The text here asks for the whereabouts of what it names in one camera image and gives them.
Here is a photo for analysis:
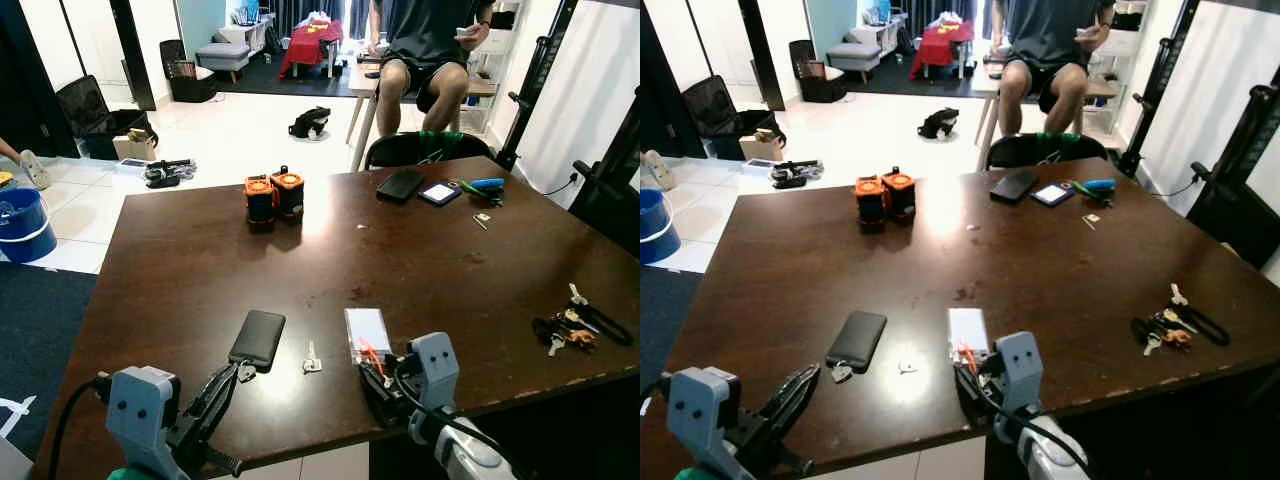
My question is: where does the orange black battery pack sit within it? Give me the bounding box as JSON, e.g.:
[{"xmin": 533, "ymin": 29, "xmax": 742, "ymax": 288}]
[
  {"xmin": 270, "ymin": 166, "xmax": 306, "ymax": 223},
  {"xmin": 853, "ymin": 176, "xmax": 888, "ymax": 233},
  {"xmin": 245, "ymin": 175, "xmax": 278, "ymax": 233},
  {"xmin": 880, "ymin": 167, "xmax": 917, "ymax": 223}
]

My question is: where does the dark brown wooden table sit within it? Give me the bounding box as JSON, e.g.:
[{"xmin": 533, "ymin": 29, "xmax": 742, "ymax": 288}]
[
  {"xmin": 33, "ymin": 155, "xmax": 641, "ymax": 480},
  {"xmin": 662, "ymin": 158, "xmax": 1280, "ymax": 480}
]

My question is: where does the black basket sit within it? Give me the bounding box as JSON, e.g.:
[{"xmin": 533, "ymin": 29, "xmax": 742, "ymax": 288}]
[
  {"xmin": 788, "ymin": 40, "xmax": 849, "ymax": 103},
  {"xmin": 158, "ymin": 40, "xmax": 218, "ymax": 103}
]

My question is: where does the white plastic strap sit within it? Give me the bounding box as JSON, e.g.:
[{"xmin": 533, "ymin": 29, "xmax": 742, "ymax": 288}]
[{"xmin": 0, "ymin": 395, "xmax": 37, "ymax": 441}]

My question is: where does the blue green hand tool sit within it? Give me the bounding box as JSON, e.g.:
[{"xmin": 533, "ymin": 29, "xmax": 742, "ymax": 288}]
[
  {"xmin": 450, "ymin": 177, "xmax": 507, "ymax": 207},
  {"xmin": 1062, "ymin": 178, "xmax": 1117, "ymax": 207}
]

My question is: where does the red cloth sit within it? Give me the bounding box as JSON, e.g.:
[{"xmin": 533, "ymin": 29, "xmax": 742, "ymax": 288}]
[
  {"xmin": 278, "ymin": 18, "xmax": 346, "ymax": 81},
  {"xmin": 908, "ymin": 20, "xmax": 976, "ymax": 81}
]

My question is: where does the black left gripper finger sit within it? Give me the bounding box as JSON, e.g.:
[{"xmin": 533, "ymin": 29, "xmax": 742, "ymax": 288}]
[
  {"xmin": 198, "ymin": 364, "xmax": 249, "ymax": 448},
  {"xmin": 778, "ymin": 364, "xmax": 823, "ymax": 448},
  {"xmin": 180, "ymin": 364, "xmax": 235, "ymax": 439},
  {"xmin": 760, "ymin": 364, "xmax": 813, "ymax": 439}
]

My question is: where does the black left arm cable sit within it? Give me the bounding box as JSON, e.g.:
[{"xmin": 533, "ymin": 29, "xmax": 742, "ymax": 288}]
[{"xmin": 48, "ymin": 372, "xmax": 113, "ymax": 480}]

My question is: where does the black wallet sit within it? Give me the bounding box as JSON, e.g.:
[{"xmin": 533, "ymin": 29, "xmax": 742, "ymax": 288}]
[
  {"xmin": 376, "ymin": 168, "xmax": 427, "ymax": 205},
  {"xmin": 990, "ymin": 170, "xmax": 1041, "ymax": 205}
]

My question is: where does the key bunch with black strap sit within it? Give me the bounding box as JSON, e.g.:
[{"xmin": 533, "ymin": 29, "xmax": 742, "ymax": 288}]
[
  {"xmin": 1130, "ymin": 284, "xmax": 1232, "ymax": 358},
  {"xmin": 531, "ymin": 284, "xmax": 635, "ymax": 358}
]

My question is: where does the black chair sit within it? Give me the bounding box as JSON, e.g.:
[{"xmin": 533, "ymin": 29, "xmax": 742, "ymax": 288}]
[
  {"xmin": 985, "ymin": 132, "xmax": 1110, "ymax": 171},
  {"xmin": 363, "ymin": 131, "xmax": 494, "ymax": 171}
]

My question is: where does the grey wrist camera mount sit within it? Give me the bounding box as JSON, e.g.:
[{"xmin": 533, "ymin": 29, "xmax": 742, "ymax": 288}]
[
  {"xmin": 406, "ymin": 332, "xmax": 462, "ymax": 444},
  {"xmin": 105, "ymin": 365, "xmax": 183, "ymax": 479},
  {"xmin": 994, "ymin": 331, "xmax": 1047, "ymax": 444},
  {"xmin": 665, "ymin": 366, "xmax": 743, "ymax": 479}
]

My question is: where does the clear key pouch orange tag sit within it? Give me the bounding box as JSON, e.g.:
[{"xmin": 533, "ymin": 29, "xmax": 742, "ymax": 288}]
[
  {"xmin": 344, "ymin": 307, "xmax": 393, "ymax": 379},
  {"xmin": 947, "ymin": 307, "xmax": 992, "ymax": 373}
]

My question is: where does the black tripod pole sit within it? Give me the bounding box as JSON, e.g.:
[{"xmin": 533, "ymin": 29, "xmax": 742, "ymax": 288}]
[
  {"xmin": 495, "ymin": 0, "xmax": 579, "ymax": 171},
  {"xmin": 1117, "ymin": 0, "xmax": 1201, "ymax": 179}
]

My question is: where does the grey ottoman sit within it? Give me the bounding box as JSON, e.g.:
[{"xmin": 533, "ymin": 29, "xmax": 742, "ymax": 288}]
[
  {"xmin": 826, "ymin": 42, "xmax": 883, "ymax": 84},
  {"xmin": 195, "ymin": 42, "xmax": 251, "ymax": 84}
]

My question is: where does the cardboard box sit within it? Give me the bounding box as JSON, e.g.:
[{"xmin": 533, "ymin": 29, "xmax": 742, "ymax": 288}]
[
  {"xmin": 112, "ymin": 130, "xmax": 158, "ymax": 163},
  {"xmin": 738, "ymin": 130, "xmax": 785, "ymax": 163}
]

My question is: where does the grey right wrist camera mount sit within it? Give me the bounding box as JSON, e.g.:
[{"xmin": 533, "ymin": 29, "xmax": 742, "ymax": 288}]
[
  {"xmin": 994, "ymin": 331, "xmax": 1047, "ymax": 444},
  {"xmin": 406, "ymin": 332, "xmax": 462, "ymax": 444}
]

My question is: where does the white slipper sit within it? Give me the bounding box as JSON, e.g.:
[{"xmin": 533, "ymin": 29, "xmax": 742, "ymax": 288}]
[
  {"xmin": 645, "ymin": 150, "xmax": 677, "ymax": 191},
  {"xmin": 20, "ymin": 150, "xmax": 52, "ymax": 191}
]

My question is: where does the white panel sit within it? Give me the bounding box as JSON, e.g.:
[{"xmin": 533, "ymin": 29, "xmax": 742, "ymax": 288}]
[
  {"xmin": 1140, "ymin": 0, "xmax": 1280, "ymax": 216},
  {"xmin": 515, "ymin": 0, "xmax": 641, "ymax": 211}
]

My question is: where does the light wooden table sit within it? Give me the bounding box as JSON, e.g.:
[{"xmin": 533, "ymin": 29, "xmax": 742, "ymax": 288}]
[
  {"xmin": 347, "ymin": 62, "xmax": 499, "ymax": 171},
  {"xmin": 972, "ymin": 62, "xmax": 1121, "ymax": 171}
]

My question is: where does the blue bucket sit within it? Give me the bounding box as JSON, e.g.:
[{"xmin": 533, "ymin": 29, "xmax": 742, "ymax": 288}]
[
  {"xmin": 640, "ymin": 190, "xmax": 682, "ymax": 265},
  {"xmin": 0, "ymin": 188, "xmax": 58, "ymax": 264}
]

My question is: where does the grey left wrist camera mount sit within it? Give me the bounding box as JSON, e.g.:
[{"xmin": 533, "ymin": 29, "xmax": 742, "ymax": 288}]
[
  {"xmin": 665, "ymin": 366, "xmax": 743, "ymax": 479},
  {"xmin": 105, "ymin": 365, "xmax": 183, "ymax": 479}
]

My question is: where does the black stand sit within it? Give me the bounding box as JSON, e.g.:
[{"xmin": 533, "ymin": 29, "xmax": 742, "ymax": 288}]
[
  {"xmin": 1188, "ymin": 85, "xmax": 1280, "ymax": 271},
  {"xmin": 572, "ymin": 95, "xmax": 641, "ymax": 251}
]

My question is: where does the seated person in dark shirt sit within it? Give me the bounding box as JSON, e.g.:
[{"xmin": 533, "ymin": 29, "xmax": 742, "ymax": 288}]
[
  {"xmin": 366, "ymin": 0, "xmax": 498, "ymax": 136},
  {"xmin": 990, "ymin": 0, "xmax": 1119, "ymax": 136}
]

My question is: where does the open black suitcase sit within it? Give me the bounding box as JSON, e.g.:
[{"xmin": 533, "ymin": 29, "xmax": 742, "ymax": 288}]
[
  {"xmin": 682, "ymin": 75, "xmax": 787, "ymax": 161},
  {"xmin": 55, "ymin": 75, "xmax": 159, "ymax": 161}
]

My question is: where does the white shelf unit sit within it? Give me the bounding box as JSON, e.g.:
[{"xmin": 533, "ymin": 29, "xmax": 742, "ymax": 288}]
[
  {"xmin": 468, "ymin": 0, "xmax": 523, "ymax": 133},
  {"xmin": 1085, "ymin": 0, "xmax": 1147, "ymax": 136}
]

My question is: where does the black bag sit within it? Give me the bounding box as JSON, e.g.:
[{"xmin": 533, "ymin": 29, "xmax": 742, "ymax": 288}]
[
  {"xmin": 288, "ymin": 106, "xmax": 333, "ymax": 141},
  {"xmin": 917, "ymin": 106, "xmax": 961, "ymax": 141}
]

